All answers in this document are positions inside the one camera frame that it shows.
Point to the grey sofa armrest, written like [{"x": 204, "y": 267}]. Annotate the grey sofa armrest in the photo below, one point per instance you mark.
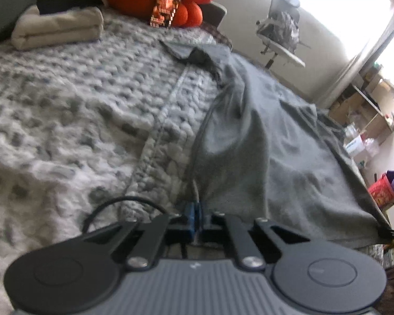
[{"x": 215, "y": 13}]

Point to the grey knitted blanket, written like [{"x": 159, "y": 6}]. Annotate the grey knitted blanket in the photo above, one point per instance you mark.
[{"x": 69, "y": 105}]

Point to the red printed bag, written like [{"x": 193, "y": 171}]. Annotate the red printed bag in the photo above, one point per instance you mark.
[{"x": 381, "y": 192}]

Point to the grey window curtain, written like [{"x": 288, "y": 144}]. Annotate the grey window curtain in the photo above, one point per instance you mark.
[{"x": 351, "y": 78}]

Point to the grey backpack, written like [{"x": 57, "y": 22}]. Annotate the grey backpack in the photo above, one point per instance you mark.
[{"x": 285, "y": 29}]

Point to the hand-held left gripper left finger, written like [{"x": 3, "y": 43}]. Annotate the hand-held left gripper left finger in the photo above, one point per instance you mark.
[{"x": 190, "y": 218}]

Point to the beige folded towel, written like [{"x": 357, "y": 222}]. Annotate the beige folded towel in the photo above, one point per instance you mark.
[{"x": 59, "y": 28}]

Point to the checked bed sheet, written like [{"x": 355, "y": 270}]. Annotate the checked bed sheet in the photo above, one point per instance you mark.
[{"x": 221, "y": 37}]

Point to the white office chair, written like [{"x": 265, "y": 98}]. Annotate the white office chair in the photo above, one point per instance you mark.
[{"x": 282, "y": 54}]

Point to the grey t-shirt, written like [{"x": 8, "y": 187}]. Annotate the grey t-shirt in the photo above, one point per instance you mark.
[{"x": 266, "y": 154}]

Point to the wooden desk with shelves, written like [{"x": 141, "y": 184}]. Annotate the wooden desk with shelves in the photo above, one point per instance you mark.
[{"x": 374, "y": 111}]

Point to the black smartphone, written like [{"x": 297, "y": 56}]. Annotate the black smartphone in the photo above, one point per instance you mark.
[{"x": 165, "y": 6}]

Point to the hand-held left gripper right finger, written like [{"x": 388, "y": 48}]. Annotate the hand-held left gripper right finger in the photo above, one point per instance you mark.
[{"x": 202, "y": 218}]

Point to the clear plastic bag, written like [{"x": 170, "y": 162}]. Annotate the clear plastic bag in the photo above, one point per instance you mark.
[{"x": 371, "y": 146}]

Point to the white cardboard box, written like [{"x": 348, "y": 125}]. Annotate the white cardboard box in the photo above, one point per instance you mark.
[{"x": 354, "y": 146}]

